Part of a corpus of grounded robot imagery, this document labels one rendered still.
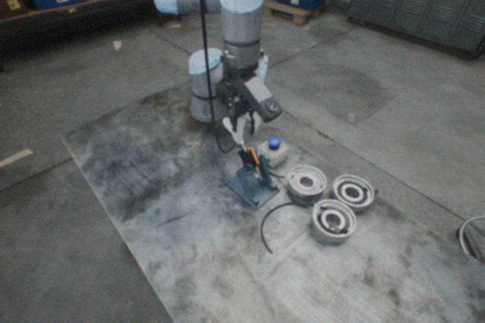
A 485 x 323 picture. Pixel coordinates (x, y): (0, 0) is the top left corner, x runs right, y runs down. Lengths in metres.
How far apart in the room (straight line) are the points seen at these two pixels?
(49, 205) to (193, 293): 1.54
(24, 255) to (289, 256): 1.54
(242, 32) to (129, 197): 0.56
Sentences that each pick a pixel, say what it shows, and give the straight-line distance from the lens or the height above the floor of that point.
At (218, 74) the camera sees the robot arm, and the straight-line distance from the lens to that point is 0.95.
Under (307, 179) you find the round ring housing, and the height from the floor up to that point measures 0.82.
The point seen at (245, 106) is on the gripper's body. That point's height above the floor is 1.09.
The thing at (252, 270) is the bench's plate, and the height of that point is 0.80.
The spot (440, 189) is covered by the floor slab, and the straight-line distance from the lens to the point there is 2.23.
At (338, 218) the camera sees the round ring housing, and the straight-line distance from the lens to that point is 0.78.
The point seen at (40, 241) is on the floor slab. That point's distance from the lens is 1.98.
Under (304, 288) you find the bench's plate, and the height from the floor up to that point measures 0.80.
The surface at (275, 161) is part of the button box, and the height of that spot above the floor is 0.83.
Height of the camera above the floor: 1.45
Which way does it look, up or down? 43 degrees down
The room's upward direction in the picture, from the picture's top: straight up
